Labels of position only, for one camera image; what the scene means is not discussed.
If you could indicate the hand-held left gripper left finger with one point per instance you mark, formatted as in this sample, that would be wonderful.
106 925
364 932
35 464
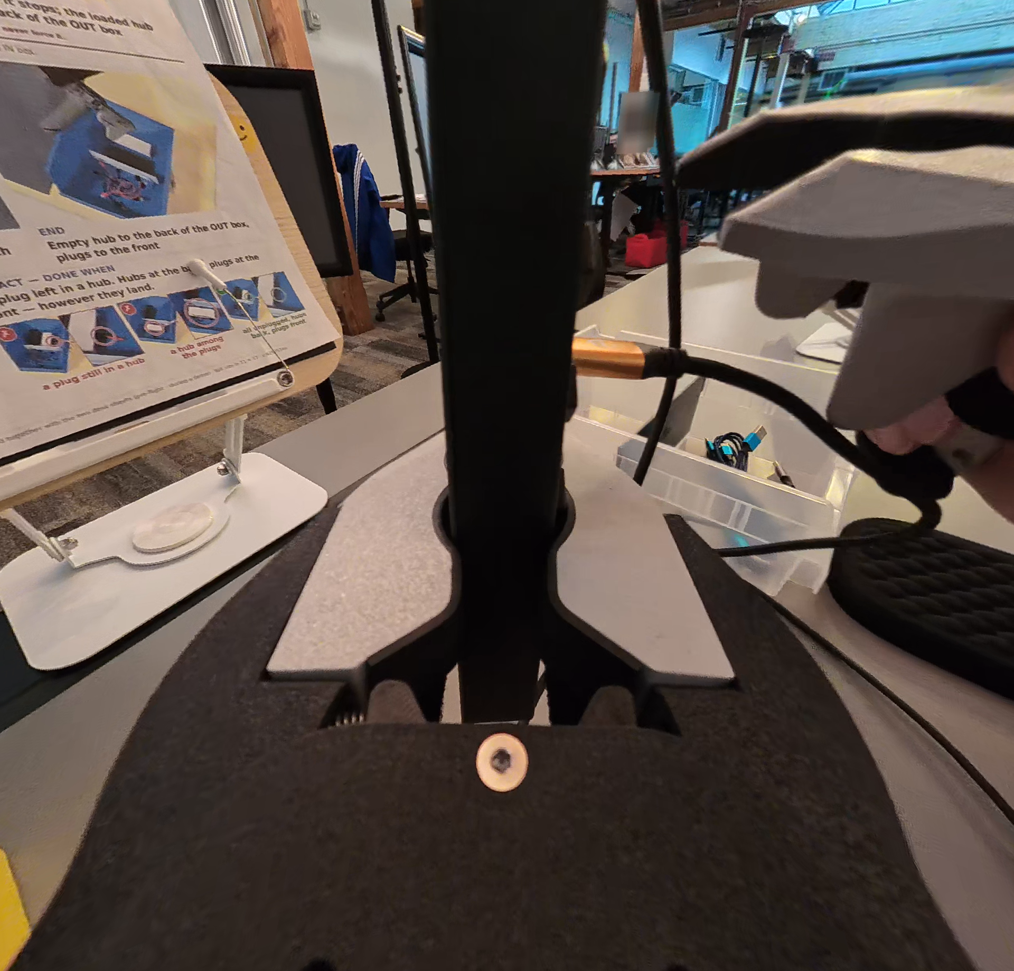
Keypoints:
364 583

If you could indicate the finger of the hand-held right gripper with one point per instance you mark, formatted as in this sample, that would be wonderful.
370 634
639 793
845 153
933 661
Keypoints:
911 218
871 111

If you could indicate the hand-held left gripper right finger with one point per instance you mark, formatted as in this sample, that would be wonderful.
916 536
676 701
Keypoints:
642 590

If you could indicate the clear plastic bin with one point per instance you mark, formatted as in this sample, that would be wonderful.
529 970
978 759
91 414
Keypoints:
689 484

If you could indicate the black usb hub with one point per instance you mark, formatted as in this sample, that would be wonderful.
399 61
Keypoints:
507 274

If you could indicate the black quilted wrist rest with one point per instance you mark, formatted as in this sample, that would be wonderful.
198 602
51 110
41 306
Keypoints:
935 598

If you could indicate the red storage bin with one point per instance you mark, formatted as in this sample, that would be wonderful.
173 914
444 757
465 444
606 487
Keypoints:
653 248

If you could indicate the white stand base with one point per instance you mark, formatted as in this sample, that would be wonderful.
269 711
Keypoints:
95 614

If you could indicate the black office chair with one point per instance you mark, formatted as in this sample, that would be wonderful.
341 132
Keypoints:
404 254

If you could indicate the blue jacket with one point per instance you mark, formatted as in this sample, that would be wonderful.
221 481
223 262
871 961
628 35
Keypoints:
368 218

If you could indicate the printed instruction sheet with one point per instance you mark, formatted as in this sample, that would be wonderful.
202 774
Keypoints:
119 289

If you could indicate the yellow plastic bin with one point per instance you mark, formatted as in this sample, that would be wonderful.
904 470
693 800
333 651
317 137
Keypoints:
9 900

